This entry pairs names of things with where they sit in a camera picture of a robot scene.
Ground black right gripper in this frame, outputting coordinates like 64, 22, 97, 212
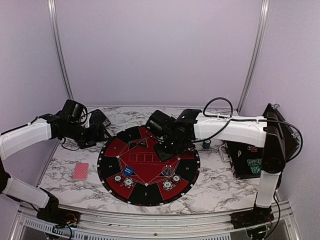
153, 133, 186, 163

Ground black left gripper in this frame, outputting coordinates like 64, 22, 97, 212
61, 121, 112, 150

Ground blue white chip stack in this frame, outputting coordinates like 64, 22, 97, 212
202, 139, 212, 150

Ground red brown poker chip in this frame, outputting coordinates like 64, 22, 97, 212
172, 175, 181, 183
113, 175, 122, 183

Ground blue small blind button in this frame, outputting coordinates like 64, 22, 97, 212
123, 166, 135, 177

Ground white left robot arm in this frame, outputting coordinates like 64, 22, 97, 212
0, 99, 111, 223

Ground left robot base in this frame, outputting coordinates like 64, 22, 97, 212
36, 204, 81, 228

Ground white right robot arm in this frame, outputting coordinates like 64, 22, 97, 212
145, 109, 286, 224

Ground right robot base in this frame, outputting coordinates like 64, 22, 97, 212
230, 206, 275, 240

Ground black floral box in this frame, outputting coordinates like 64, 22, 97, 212
88, 109, 111, 132

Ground clear round dealer button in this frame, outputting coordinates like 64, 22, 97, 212
159, 164, 176, 178

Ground red playing card deck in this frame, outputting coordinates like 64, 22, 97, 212
72, 163, 89, 180

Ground round red black poker mat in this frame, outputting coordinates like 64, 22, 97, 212
97, 126, 201, 207

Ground black poker chip case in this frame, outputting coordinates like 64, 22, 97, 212
223, 103, 302, 179

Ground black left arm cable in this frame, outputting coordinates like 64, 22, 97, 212
0, 116, 41, 137

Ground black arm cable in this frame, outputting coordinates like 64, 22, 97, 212
0, 116, 41, 137
200, 97, 304, 163

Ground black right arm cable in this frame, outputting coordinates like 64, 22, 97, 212
200, 97, 304, 163

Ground left aluminium frame post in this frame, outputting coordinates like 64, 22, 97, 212
47, 0, 74, 100

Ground aluminium frame post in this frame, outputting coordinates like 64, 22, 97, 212
236, 0, 270, 114
47, 0, 74, 100

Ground right aluminium frame post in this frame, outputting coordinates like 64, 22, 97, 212
236, 0, 270, 114

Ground aluminium front rail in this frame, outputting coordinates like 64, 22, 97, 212
8, 201, 301, 240

